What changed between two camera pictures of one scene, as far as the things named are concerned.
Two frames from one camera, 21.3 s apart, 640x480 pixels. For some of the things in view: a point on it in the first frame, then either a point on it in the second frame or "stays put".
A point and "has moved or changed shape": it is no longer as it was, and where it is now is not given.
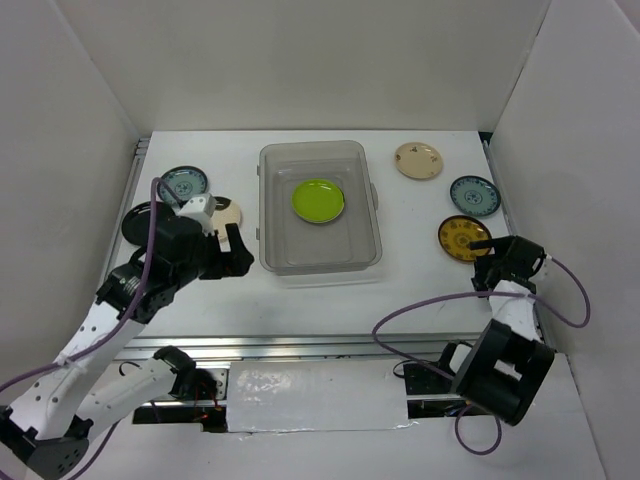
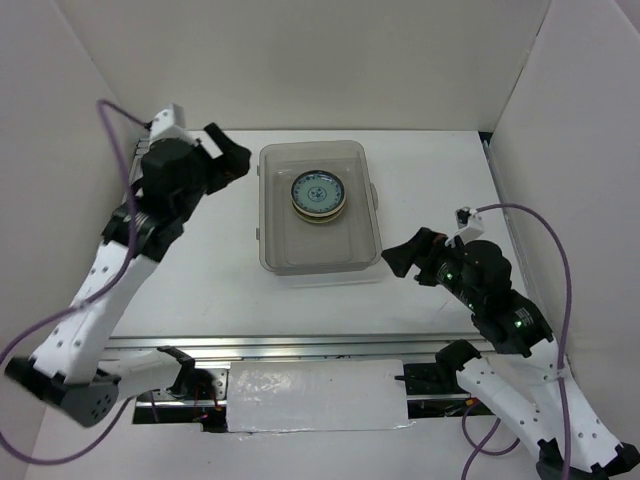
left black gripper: x=236 y=261 -> x=235 y=160
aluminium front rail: x=304 y=348 stays put
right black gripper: x=502 y=247 -> x=416 y=250
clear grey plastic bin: x=318 y=207 stays put
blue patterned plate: x=184 y=181 has moved or changed shape
